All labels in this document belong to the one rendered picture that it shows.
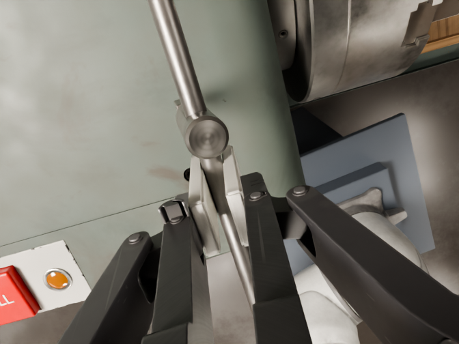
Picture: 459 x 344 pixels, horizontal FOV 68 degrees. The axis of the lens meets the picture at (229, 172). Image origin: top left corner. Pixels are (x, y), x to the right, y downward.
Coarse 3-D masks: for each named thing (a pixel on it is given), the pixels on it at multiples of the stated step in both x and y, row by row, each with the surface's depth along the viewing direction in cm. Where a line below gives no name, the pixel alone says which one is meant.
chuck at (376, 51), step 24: (360, 0) 30; (384, 0) 30; (408, 0) 30; (432, 0) 31; (360, 24) 31; (384, 24) 32; (360, 48) 33; (384, 48) 34; (408, 48) 35; (360, 72) 37; (384, 72) 39
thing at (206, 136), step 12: (180, 108) 21; (180, 120) 19; (192, 120) 16; (204, 120) 16; (216, 120) 16; (192, 132) 16; (204, 132) 16; (216, 132) 16; (228, 132) 17; (192, 144) 16; (204, 144) 17; (216, 144) 17; (204, 156) 17; (216, 156) 17
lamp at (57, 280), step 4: (56, 272) 35; (48, 276) 35; (52, 276) 35; (56, 276) 35; (60, 276) 35; (64, 276) 35; (48, 280) 35; (52, 280) 35; (56, 280) 35; (60, 280) 35; (64, 280) 35; (48, 284) 35; (52, 284) 35; (56, 284) 35; (60, 284) 35; (64, 284) 35
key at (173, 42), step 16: (160, 0) 16; (160, 16) 16; (176, 16) 16; (160, 32) 16; (176, 32) 16; (176, 48) 16; (176, 64) 17; (192, 64) 17; (176, 80) 17; (192, 80) 17; (192, 96) 17; (192, 112) 17; (208, 160) 18; (208, 176) 19; (224, 192) 19; (224, 208) 20; (224, 224) 20; (240, 256) 20; (240, 272) 20
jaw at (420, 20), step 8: (448, 0) 33; (456, 0) 34; (424, 8) 32; (432, 8) 32; (440, 8) 34; (448, 8) 34; (456, 8) 34; (416, 16) 33; (424, 16) 33; (432, 16) 33; (440, 16) 35; (448, 16) 35; (408, 24) 33; (416, 24) 33; (424, 24) 33; (408, 32) 34; (416, 32) 34; (424, 32) 34; (408, 40) 35
